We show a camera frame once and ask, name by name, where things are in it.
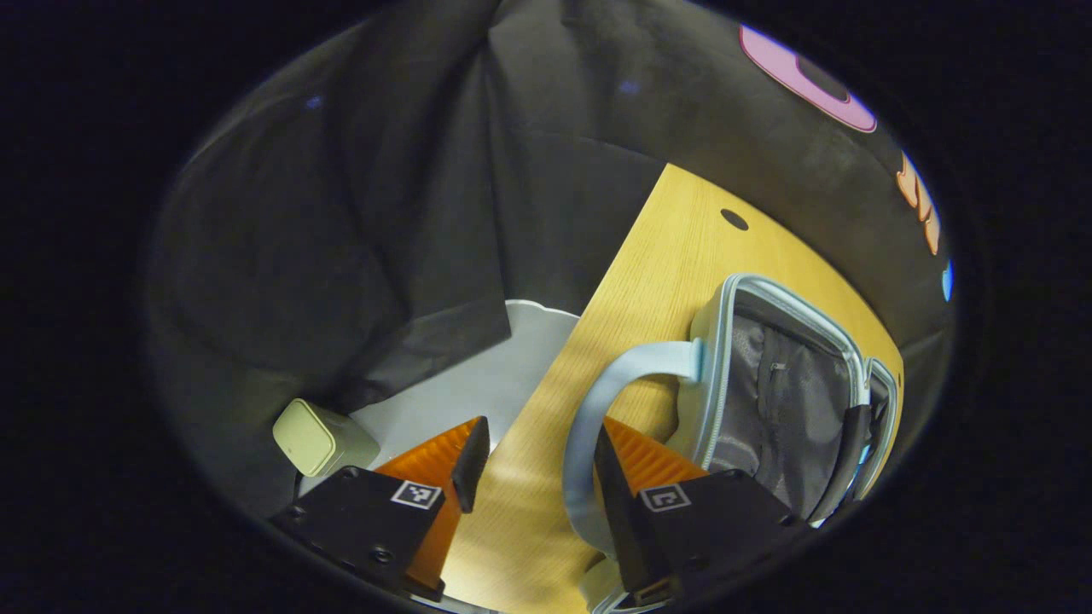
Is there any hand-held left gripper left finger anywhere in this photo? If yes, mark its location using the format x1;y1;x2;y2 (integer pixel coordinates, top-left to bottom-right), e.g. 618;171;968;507
269;415;492;604

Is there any small cream plastic box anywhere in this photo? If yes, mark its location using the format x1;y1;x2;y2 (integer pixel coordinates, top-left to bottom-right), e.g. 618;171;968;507
272;397;381;478

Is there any light blue suitcase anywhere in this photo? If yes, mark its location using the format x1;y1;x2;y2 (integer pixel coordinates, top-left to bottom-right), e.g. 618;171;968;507
563;273;905;614

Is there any black backdrop cloth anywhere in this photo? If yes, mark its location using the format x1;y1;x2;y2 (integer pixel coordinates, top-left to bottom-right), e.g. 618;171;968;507
145;0;956;530

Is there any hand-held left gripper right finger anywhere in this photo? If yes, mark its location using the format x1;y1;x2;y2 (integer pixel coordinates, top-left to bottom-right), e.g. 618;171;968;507
591;415;816;608

